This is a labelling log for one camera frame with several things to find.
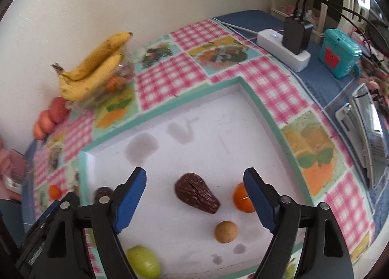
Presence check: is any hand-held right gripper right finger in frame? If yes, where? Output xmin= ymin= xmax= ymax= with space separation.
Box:
xmin=243 ymin=167 xmax=354 ymax=279

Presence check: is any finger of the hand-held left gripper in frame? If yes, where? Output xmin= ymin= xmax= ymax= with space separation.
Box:
xmin=24 ymin=200 xmax=60 ymax=237

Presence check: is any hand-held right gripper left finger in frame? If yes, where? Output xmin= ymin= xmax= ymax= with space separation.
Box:
xmin=45 ymin=167 xmax=147 ymax=279

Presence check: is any brown wrinkled date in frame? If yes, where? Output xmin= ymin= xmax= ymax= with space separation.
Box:
xmin=94 ymin=187 xmax=115 ymax=203
xmin=174 ymin=172 xmax=221 ymax=214

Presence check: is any brown longan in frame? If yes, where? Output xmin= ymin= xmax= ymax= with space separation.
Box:
xmin=215 ymin=221 xmax=238 ymax=243

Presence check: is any green jujube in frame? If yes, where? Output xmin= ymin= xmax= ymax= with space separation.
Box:
xmin=125 ymin=245 xmax=161 ymax=278

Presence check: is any white tray with teal rim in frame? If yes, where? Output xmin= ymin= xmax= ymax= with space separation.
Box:
xmin=78 ymin=76 xmax=314 ymax=279

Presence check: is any square glass vase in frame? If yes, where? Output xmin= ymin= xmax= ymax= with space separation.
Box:
xmin=0 ymin=151 xmax=34 ymax=194

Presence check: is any pink wrapped flower bouquet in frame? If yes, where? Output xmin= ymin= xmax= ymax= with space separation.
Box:
xmin=0 ymin=137 xmax=26 ymax=182

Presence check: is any red apple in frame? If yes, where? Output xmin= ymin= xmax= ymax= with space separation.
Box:
xmin=33 ymin=121 xmax=47 ymax=140
xmin=49 ymin=97 xmax=69 ymax=124
xmin=39 ymin=110 xmax=57 ymax=134

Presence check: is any clear plastic container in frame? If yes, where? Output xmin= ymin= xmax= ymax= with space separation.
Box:
xmin=65 ymin=51 xmax=136 ymax=112

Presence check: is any pink checkered tablecloth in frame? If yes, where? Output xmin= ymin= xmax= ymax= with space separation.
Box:
xmin=30 ymin=19 xmax=377 ymax=279

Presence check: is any small tangerine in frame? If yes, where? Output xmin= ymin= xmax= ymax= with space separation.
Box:
xmin=105 ymin=77 xmax=120 ymax=92

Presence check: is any silver phone stand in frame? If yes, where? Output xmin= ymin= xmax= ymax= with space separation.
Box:
xmin=334 ymin=103 xmax=377 ymax=190

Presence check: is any yellow banana bunch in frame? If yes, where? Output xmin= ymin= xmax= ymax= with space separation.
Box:
xmin=51 ymin=31 xmax=134 ymax=102

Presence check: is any white power strip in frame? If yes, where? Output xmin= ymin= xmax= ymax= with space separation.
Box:
xmin=256 ymin=28 xmax=311 ymax=73

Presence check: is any black charger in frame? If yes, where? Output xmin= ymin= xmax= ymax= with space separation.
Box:
xmin=282 ymin=17 xmax=313 ymax=55

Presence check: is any teal toy box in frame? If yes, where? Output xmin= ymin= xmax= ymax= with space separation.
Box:
xmin=318 ymin=28 xmax=363 ymax=79

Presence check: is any white power cable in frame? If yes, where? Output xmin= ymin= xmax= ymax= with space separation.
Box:
xmin=220 ymin=22 xmax=259 ymax=36

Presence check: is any black cable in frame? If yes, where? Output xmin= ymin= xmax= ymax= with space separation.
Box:
xmin=293 ymin=0 xmax=389 ymax=32
xmin=301 ymin=0 xmax=389 ymax=28

